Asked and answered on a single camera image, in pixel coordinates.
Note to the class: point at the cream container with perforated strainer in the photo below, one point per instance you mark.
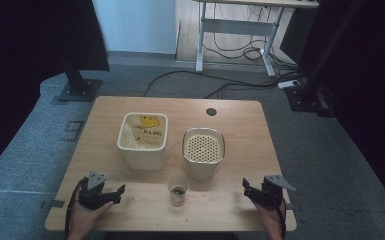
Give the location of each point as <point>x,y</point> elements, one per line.
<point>203,151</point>

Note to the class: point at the cream bin with yellow bag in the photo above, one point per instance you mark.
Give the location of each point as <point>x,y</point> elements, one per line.
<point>143,140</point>

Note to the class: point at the black round table grommet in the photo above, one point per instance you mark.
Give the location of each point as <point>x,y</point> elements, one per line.
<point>211,111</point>

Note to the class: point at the grey floor hatch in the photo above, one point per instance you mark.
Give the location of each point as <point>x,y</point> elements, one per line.
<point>72,130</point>

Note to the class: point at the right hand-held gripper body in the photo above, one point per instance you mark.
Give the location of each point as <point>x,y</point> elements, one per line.
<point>273,193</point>

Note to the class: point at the black curtain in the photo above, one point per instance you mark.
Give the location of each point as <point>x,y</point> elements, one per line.
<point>370,83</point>
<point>30,43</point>

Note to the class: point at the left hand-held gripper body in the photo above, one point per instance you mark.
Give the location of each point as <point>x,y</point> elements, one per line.
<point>91,195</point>

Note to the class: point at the small glass cup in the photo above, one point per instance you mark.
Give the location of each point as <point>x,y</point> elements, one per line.
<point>178,192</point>

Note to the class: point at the black stand with base plate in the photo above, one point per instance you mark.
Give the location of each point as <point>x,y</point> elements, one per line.
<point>78,85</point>
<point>308,93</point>

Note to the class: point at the white desk frame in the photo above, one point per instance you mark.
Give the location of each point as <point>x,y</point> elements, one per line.
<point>238,26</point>

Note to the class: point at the white power strip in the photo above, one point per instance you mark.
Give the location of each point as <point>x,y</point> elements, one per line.
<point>288,84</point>

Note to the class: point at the person's left hand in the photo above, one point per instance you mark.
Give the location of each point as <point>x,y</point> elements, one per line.
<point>85,218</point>

